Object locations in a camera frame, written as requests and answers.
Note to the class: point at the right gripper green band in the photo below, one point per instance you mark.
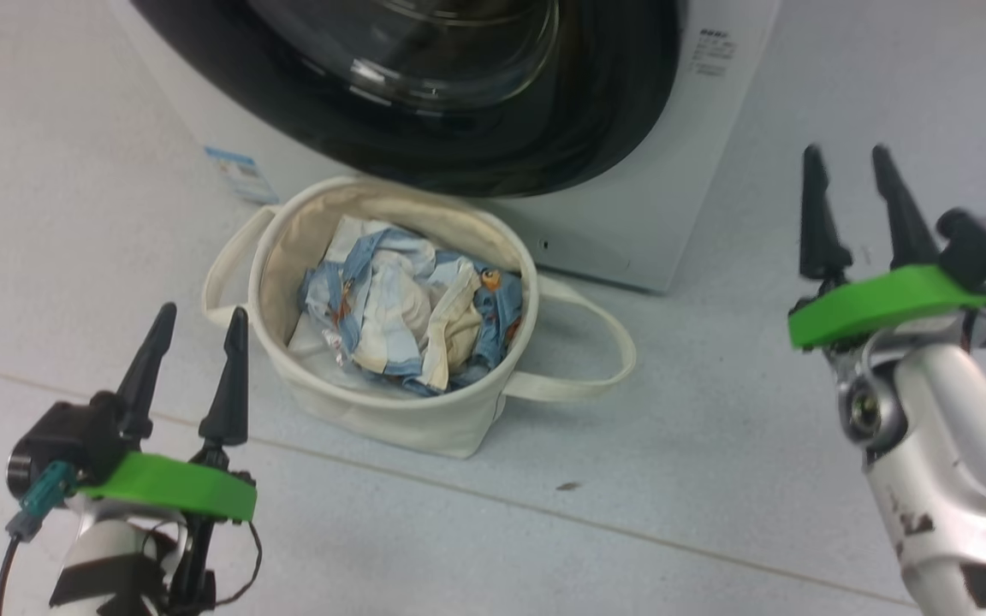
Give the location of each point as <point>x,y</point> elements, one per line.
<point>878,304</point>

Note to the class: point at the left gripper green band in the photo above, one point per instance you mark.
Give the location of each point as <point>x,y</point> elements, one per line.
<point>176,488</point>

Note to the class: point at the blue garment with orange print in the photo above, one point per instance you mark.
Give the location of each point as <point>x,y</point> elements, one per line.
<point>322,295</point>

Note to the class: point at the white garment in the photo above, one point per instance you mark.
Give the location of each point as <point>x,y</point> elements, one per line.
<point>394,308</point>

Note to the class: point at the cream garment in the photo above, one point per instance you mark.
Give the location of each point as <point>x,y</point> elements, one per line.
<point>459,329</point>

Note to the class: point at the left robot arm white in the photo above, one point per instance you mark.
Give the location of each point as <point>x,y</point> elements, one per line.
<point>103,547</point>

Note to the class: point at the cream canvas laundry basket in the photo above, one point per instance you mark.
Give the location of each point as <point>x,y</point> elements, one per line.
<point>390,419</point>

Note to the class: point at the white front-load washing machine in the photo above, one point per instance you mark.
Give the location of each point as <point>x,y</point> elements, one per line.
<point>630,222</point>

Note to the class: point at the blue energy label sticker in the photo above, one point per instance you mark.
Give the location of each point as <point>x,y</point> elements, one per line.
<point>240,175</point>

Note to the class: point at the small printed text label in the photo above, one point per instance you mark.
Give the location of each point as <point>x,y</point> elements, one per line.
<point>711,53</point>

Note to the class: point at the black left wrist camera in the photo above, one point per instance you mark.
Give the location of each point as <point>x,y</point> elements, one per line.
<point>65,436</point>

